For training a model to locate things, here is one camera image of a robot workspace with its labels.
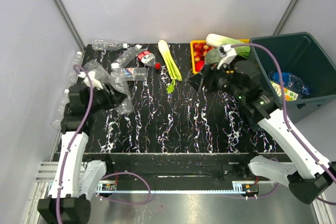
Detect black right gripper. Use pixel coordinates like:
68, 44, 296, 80
184, 60, 245, 100

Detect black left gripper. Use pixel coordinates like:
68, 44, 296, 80
86, 81, 128, 114

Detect clear ribbed bottle white cap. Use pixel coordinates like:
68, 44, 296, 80
83, 60, 134, 116

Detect clear bottle blue red label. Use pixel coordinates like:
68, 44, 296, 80
122, 68, 148, 81

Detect blue label crushed bottle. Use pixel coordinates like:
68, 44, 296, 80
268, 72, 310, 96

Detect large clear square bottle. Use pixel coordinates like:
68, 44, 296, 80
270, 81, 300, 101

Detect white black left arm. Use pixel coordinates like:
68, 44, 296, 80
37, 83, 127, 223

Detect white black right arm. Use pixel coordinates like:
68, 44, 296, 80
186, 61, 335, 205

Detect dark green plastic bin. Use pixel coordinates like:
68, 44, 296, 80
250, 32, 335, 123

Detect red apple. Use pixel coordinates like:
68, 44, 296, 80
195, 60, 205, 72

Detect celery stalk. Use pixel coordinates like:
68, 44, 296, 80
158, 40, 182, 94

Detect green netted melon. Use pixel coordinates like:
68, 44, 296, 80
204, 48, 222, 65

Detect yellow plastic tray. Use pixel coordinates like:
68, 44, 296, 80
190, 34, 250, 74

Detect napa cabbage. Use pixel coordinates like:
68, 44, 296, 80
205, 34, 250, 58

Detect clear crushed bottle middle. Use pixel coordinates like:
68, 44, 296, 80
111, 44, 142, 68

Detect clear bottle back row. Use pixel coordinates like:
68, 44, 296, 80
91, 40, 128, 51

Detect red label crushed bottle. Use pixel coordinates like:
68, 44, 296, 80
138, 50, 161, 70

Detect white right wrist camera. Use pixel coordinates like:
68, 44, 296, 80
217, 44, 237, 70

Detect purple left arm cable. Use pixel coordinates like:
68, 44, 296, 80
56, 65, 95, 224

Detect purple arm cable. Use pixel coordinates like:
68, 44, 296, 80
230, 44, 336, 205
56, 65, 95, 224

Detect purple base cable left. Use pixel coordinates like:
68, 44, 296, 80
96, 172, 152, 205

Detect aluminium front rail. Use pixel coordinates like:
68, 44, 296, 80
36, 155, 270, 195

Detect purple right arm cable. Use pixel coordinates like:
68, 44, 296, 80
230, 44, 336, 205

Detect aluminium frame post left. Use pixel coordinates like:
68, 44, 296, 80
53, 0, 86, 51

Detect aluminium frame post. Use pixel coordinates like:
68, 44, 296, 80
273, 0, 300, 35
53, 0, 86, 51

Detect aluminium frame post right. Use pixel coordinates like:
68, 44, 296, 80
273, 0, 300, 35

